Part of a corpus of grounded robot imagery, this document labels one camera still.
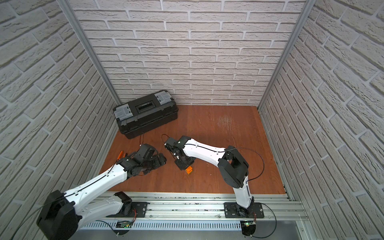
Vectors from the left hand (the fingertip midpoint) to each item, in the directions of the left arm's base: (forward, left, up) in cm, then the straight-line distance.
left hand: (163, 160), depth 83 cm
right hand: (-2, -14, -2) cm, 14 cm away
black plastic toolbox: (+26, +16, +8) cm, 32 cm away
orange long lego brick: (-5, -15, -1) cm, 16 cm away
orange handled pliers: (+7, +29, -8) cm, 31 cm away
